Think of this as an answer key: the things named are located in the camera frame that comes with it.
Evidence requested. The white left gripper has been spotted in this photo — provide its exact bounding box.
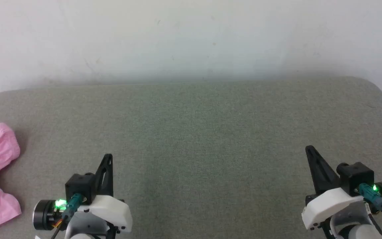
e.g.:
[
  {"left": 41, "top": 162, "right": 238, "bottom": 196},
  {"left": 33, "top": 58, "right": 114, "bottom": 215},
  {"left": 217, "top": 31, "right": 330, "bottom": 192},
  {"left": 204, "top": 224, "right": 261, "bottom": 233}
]
[{"left": 66, "top": 154, "right": 133, "bottom": 233}]

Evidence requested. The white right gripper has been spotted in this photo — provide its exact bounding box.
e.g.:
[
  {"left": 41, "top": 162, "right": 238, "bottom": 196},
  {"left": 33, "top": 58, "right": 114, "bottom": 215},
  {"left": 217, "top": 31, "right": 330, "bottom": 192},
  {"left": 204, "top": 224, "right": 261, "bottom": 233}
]
[{"left": 302, "top": 145, "right": 364, "bottom": 230}]

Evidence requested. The grey-green fabric sofa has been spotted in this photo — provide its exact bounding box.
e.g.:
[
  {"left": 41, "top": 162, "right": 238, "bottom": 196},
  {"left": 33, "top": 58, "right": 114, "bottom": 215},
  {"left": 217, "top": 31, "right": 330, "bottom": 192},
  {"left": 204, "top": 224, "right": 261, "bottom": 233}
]
[{"left": 0, "top": 76, "right": 382, "bottom": 239}]

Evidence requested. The left teal-plug black cable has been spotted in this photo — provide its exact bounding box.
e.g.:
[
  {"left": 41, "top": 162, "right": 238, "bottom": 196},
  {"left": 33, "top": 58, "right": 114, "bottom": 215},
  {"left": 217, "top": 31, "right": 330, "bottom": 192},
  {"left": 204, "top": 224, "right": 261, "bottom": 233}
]
[{"left": 50, "top": 194, "right": 85, "bottom": 239}]

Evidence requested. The teal-plug black cable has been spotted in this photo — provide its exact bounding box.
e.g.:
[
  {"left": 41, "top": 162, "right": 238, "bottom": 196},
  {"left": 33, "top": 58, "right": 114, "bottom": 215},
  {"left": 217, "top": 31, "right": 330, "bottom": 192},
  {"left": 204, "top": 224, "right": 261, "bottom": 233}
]
[
  {"left": 358, "top": 183, "right": 382, "bottom": 223},
  {"left": 50, "top": 194, "right": 85, "bottom": 239}
]

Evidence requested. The right teal-plug black cable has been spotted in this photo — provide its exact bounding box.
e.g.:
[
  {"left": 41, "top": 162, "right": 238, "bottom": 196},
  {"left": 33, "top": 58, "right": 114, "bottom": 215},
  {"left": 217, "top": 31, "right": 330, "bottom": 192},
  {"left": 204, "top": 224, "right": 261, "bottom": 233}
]
[{"left": 358, "top": 183, "right": 382, "bottom": 223}]

